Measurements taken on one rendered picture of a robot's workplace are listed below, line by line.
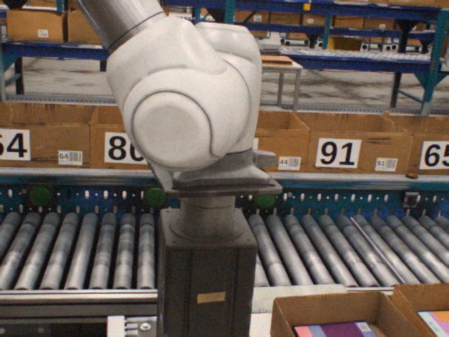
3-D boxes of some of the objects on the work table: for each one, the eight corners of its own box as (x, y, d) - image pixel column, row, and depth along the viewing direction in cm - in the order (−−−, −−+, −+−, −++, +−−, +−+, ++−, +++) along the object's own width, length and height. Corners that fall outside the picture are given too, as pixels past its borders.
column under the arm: (270, 396, 112) (286, 252, 101) (141, 406, 108) (144, 256, 97) (242, 321, 136) (254, 198, 126) (137, 326, 132) (139, 199, 121)
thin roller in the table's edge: (126, 323, 136) (126, 315, 135) (236, 317, 141) (237, 310, 141) (126, 327, 134) (126, 321, 134) (238, 321, 139) (238, 315, 139)
